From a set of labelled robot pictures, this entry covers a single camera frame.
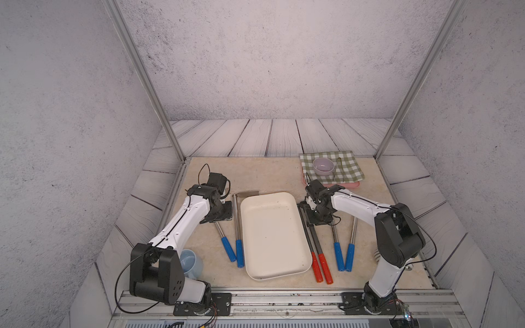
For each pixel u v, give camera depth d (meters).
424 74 0.86
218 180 0.67
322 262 0.81
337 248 0.85
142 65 0.85
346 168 1.15
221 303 0.73
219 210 0.70
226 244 0.86
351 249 0.85
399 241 0.47
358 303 0.73
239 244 0.85
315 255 0.84
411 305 0.74
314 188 0.77
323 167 1.11
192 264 0.75
